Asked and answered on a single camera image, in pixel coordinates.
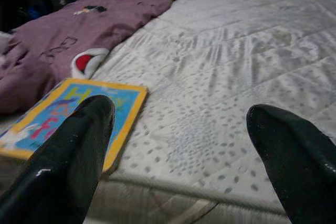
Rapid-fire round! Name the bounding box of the purple cartoon print blanket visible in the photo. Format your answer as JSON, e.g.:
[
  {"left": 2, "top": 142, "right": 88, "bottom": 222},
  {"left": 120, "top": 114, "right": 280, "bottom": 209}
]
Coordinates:
[{"left": 0, "top": 0, "right": 194, "bottom": 116}]

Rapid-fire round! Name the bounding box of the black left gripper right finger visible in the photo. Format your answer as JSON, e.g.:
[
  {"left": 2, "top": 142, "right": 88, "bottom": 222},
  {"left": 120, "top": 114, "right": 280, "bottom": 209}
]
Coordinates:
[{"left": 246, "top": 104, "right": 336, "bottom": 224}]

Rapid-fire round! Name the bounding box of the yellow framed puzzle board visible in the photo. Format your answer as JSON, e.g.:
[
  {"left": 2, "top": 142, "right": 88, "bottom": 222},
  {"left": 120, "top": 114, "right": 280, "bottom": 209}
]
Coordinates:
[{"left": 0, "top": 78, "right": 148, "bottom": 174}]

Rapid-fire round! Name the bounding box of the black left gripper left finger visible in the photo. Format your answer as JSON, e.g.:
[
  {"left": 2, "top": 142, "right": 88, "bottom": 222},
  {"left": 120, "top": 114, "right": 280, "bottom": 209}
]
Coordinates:
[{"left": 0, "top": 94, "right": 116, "bottom": 224}]

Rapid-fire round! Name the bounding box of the white quilted mattress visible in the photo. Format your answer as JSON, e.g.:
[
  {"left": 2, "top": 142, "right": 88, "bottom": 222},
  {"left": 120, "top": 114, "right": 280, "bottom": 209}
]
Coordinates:
[{"left": 0, "top": 0, "right": 336, "bottom": 224}]

